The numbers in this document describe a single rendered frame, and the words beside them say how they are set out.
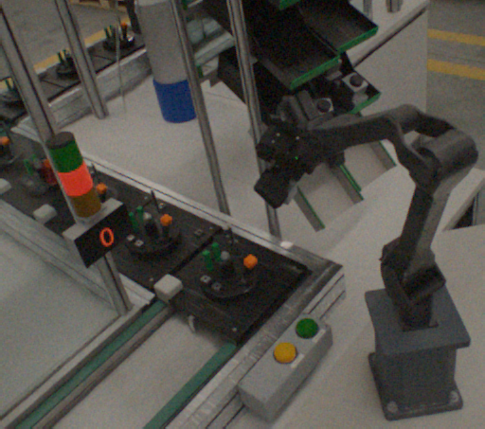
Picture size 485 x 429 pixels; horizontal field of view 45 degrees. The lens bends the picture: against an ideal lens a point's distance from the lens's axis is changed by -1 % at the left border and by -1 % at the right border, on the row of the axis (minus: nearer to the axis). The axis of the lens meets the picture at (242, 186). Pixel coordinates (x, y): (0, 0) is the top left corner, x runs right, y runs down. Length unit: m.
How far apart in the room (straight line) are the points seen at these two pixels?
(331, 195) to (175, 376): 0.53
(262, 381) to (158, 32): 1.22
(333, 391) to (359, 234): 0.46
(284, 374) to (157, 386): 0.26
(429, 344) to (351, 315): 0.33
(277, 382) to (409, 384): 0.24
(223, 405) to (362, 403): 0.27
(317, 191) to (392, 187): 0.35
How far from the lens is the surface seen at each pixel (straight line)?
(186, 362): 1.26
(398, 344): 1.05
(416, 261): 0.97
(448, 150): 0.79
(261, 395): 1.13
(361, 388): 1.24
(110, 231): 1.14
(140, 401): 1.24
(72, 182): 1.06
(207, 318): 1.24
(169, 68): 2.03
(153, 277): 1.37
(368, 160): 1.49
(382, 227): 1.55
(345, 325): 1.33
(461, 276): 1.44
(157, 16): 1.97
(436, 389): 1.17
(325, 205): 1.38
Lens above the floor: 1.89
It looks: 36 degrees down
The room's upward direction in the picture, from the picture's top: 12 degrees counter-clockwise
